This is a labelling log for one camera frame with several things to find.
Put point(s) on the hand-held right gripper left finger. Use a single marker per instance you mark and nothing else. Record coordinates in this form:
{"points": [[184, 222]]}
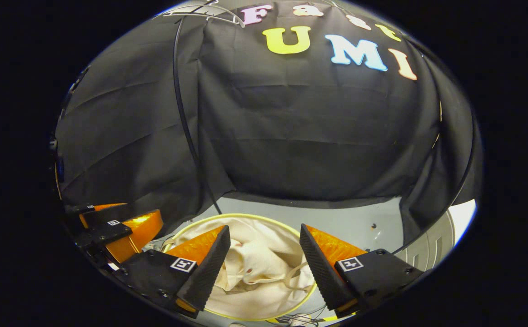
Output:
{"points": [[209, 268]]}

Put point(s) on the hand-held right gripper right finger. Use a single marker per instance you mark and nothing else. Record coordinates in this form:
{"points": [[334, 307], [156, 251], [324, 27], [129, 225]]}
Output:
{"points": [[321, 268]]}

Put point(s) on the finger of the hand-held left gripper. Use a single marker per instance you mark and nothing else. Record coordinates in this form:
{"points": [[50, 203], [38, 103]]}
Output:
{"points": [[109, 213], [105, 234]]}

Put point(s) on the round laundry hamper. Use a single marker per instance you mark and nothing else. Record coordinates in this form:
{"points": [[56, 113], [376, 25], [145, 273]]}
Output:
{"points": [[186, 225]]}

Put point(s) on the cream shirt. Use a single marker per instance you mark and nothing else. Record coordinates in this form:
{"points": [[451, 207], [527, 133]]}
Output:
{"points": [[264, 254]]}

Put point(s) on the white plastic hanger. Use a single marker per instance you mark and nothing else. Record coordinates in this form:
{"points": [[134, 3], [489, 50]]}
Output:
{"points": [[227, 17]]}

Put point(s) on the white panel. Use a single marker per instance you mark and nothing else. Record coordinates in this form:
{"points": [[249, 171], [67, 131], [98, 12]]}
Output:
{"points": [[432, 245]]}

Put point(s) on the black backdrop cloth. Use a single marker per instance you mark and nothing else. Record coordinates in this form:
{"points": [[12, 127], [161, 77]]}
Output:
{"points": [[291, 136]]}

